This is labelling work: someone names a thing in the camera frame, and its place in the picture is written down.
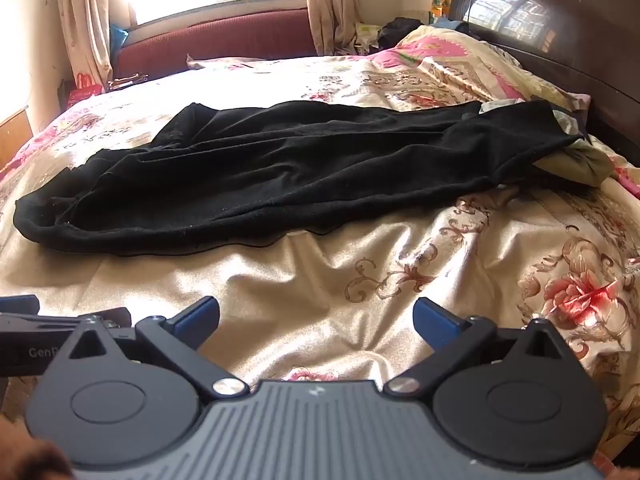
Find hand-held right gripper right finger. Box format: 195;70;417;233
384;297;568;401

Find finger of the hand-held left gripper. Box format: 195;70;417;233
0;308;132;333
0;294;41;317

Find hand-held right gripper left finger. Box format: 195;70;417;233
65;296;251;401

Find black pants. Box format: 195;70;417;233
14;100;562;258

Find person's left forearm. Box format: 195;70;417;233
0;414;73;480

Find floral satin bedspread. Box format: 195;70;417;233
0;25;640;480

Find wooden cabinet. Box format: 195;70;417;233
0;104;36;170

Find red gift bag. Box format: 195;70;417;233
66;72;109;109

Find golden items on sofa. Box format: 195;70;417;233
107;73;150;93

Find beige cushion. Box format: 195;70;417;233
185;53;253;72

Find maroon sofa back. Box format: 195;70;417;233
113;8;322;84

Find blue plastic bag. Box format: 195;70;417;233
108;23;131;55

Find dark clothes pile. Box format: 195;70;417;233
377;17;427;54

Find crumpled papers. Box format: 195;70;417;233
349;22;385;57

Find beige patterned curtain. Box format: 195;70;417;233
53;0;140;94
302;0;362;57

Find orange snack package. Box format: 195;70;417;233
426;0;454;22

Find dark wooden headboard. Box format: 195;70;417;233
449;0;640;167

